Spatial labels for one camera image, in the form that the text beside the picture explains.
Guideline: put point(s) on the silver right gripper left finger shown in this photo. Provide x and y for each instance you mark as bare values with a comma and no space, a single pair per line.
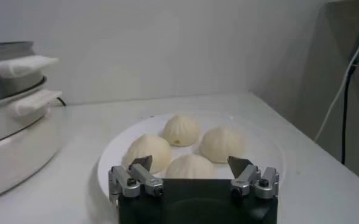
142,175

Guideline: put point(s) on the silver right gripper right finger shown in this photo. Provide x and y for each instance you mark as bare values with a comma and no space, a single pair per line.
246,176

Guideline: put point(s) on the white steamed baozi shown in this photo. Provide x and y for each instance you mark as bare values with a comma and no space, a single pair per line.
154,149
180,130
191,167
222,144

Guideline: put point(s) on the white round plate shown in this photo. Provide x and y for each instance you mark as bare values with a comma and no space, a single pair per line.
118,149

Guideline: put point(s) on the white electric cooker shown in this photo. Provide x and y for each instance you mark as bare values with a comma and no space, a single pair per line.
14,158

